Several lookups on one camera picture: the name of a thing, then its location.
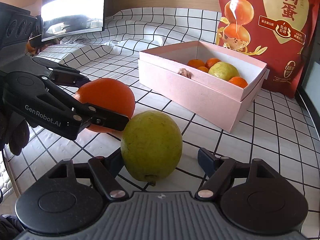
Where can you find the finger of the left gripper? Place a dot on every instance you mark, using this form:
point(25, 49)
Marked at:
point(101, 117)
point(61, 74)

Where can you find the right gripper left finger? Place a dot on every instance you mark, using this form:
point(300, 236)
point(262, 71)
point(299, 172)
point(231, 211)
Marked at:
point(104, 171)

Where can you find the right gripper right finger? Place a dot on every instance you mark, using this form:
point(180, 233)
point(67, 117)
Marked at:
point(219, 171)

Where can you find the large orange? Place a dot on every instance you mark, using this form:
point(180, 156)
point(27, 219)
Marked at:
point(108, 93)

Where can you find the yellow green pear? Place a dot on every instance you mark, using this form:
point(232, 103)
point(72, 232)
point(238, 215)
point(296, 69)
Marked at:
point(224, 70)

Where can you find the tiny kumquat orange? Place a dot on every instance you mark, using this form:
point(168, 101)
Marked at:
point(204, 69)

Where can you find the mandarin orange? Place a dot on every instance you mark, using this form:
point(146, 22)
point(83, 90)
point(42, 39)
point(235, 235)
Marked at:
point(196, 63)

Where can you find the small orange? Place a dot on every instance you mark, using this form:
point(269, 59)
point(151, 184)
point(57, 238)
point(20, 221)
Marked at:
point(210, 62)

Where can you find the gloved left hand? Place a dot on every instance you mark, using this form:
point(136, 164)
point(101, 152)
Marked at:
point(14, 131)

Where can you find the curved monitor left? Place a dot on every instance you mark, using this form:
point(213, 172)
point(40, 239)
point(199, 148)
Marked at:
point(61, 18)

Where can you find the white grid tablecloth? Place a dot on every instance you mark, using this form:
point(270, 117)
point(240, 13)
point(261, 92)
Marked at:
point(274, 192)

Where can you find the pink gift box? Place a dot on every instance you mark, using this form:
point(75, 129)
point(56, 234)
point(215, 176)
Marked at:
point(165, 70)

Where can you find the computer case right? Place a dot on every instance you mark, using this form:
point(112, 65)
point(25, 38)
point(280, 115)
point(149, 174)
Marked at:
point(308, 91)

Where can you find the red snack bag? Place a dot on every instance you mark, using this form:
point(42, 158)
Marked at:
point(273, 31)

